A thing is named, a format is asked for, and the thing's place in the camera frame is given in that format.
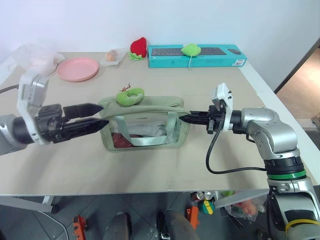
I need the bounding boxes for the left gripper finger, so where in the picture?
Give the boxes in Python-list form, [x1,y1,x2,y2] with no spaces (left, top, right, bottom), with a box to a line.
[59,118,110,141]
[62,102,105,119]

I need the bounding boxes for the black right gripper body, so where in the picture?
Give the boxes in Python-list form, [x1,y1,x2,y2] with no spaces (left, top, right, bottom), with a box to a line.
[205,104,227,135]

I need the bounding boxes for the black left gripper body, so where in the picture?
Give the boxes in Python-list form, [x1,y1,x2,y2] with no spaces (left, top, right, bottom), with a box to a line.
[34,104,67,145]

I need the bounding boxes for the green pouch with clear window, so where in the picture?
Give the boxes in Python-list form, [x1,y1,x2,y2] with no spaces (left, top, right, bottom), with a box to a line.
[97,95,192,154]

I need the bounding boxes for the red item inside pouch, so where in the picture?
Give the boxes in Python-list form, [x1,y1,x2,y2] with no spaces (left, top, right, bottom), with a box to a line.
[111,132,134,149]

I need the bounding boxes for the white cloth inside pouch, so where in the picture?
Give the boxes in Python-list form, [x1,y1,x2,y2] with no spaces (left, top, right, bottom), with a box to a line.
[126,121,166,139]

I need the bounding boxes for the red plush strawberry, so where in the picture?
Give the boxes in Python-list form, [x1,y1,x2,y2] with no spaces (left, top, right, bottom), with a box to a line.
[128,36,149,61]

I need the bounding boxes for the pink plate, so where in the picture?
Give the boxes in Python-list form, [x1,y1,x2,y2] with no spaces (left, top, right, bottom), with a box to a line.
[56,56,100,83]

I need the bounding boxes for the teal keyboard box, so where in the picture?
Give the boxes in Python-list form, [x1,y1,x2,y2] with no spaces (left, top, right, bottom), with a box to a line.
[147,44,249,69]

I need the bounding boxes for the small clear food packet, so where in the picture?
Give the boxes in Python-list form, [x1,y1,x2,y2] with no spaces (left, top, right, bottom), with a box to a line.
[100,48,127,67]

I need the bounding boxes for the crumpled clear plastic bag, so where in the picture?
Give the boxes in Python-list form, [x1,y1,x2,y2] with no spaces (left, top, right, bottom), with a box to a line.
[11,41,66,76]

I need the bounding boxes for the drink cans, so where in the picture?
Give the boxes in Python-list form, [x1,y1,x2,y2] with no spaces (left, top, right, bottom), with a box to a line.
[191,190,214,201]

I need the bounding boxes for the green and yellow toy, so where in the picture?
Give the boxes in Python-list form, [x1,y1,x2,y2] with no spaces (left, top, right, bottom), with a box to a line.
[198,199,216,216]

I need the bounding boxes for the plastic bag with toys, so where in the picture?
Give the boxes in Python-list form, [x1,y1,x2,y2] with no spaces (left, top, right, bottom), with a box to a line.
[223,191,268,222]

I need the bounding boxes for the dark rounded shape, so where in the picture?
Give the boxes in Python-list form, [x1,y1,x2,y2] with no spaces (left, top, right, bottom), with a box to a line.
[155,209,201,240]
[103,211,133,240]

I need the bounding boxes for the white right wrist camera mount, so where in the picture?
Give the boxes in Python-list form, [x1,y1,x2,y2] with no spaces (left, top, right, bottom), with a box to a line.
[211,83,235,132]

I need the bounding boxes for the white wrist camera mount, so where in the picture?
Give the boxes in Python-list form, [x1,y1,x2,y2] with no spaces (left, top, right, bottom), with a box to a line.
[16,71,51,146]
[211,83,235,132]

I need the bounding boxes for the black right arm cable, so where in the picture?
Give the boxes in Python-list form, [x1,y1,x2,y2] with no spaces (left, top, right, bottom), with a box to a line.
[205,113,269,175]

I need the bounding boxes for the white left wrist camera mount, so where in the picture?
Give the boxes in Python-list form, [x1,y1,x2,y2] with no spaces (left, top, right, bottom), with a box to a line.
[16,71,51,146]

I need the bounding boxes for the green plush keychain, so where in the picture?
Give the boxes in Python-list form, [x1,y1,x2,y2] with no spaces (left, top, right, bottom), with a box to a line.
[115,87,145,107]

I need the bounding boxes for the grey left arm cable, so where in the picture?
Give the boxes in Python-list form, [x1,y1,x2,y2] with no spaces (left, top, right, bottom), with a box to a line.
[0,84,21,95]

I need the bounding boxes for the green plush with white string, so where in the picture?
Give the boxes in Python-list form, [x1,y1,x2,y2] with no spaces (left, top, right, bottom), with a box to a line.
[180,42,202,71]

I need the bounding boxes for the white table frame bar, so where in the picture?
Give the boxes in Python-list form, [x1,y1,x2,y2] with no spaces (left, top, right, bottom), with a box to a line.
[0,194,55,213]
[214,188,270,210]

